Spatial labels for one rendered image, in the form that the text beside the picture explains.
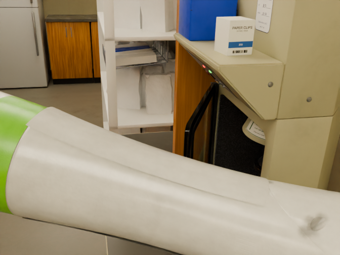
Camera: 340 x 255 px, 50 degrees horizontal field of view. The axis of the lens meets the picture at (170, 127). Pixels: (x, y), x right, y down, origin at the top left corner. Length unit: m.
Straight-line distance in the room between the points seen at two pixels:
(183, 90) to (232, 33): 0.37
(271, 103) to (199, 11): 0.25
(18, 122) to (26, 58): 5.26
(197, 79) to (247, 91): 0.38
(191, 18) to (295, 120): 0.29
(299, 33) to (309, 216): 0.36
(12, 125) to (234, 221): 0.21
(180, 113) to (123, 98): 1.08
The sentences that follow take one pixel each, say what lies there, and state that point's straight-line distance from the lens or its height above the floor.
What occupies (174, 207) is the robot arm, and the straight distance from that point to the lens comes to 0.32.
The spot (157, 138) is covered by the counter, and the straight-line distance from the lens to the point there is 1.65.
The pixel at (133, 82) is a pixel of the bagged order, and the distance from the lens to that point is 1.98.
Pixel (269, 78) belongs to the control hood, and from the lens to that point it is 0.62.
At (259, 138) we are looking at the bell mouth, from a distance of 0.78.
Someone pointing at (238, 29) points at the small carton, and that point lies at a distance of 0.64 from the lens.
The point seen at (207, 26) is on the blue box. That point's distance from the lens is 0.78.
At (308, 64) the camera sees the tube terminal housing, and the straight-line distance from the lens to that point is 0.65.
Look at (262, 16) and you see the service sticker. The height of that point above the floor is 1.57.
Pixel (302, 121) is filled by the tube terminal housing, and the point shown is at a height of 1.40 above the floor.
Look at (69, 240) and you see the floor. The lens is 2.58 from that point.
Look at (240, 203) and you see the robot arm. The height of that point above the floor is 1.46.
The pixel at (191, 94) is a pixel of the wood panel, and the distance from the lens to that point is 0.98.
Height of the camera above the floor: 1.64
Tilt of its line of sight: 23 degrees down
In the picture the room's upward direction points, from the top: 1 degrees clockwise
